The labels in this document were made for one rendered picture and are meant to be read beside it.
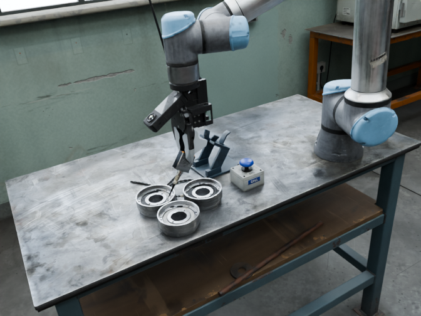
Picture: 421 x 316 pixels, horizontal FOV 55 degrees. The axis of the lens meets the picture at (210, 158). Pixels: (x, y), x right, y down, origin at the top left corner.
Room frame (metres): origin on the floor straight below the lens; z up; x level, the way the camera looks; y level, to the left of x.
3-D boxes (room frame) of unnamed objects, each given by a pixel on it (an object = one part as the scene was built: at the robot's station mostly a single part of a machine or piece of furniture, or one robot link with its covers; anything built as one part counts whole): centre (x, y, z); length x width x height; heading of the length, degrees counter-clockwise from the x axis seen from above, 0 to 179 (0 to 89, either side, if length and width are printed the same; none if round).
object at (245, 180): (0.99, -0.10, 0.82); 0.08 x 0.07 x 0.05; 118
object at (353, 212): (1.13, -0.01, 0.40); 1.17 x 0.59 x 0.80; 118
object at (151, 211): (0.90, 0.15, 0.82); 0.10 x 0.10 x 0.04
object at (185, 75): (0.94, 0.05, 1.15); 0.08 x 0.08 x 0.05
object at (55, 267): (1.13, -0.01, 0.79); 1.20 x 0.60 x 0.02; 118
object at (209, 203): (0.91, 0.03, 0.82); 0.10 x 0.10 x 0.04
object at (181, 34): (0.93, 0.04, 1.23); 0.09 x 0.08 x 0.11; 98
